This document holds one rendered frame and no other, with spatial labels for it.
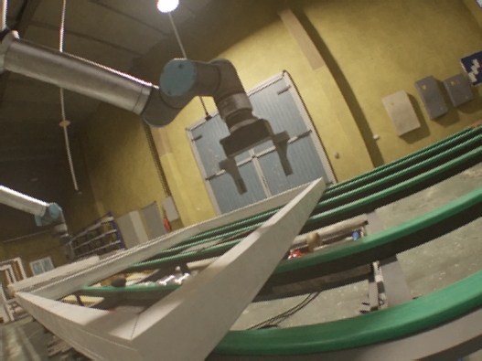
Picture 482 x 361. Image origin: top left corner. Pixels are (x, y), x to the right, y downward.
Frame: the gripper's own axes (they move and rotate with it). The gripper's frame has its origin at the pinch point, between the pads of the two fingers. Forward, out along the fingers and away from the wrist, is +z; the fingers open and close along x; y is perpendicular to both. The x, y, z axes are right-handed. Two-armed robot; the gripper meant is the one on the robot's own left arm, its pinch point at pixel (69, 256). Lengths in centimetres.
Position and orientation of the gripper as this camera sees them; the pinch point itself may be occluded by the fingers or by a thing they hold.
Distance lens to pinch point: 174.0
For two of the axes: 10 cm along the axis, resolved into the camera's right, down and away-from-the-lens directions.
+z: 3.6, 9.3, -0.7
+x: -8.3, 3.6, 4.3
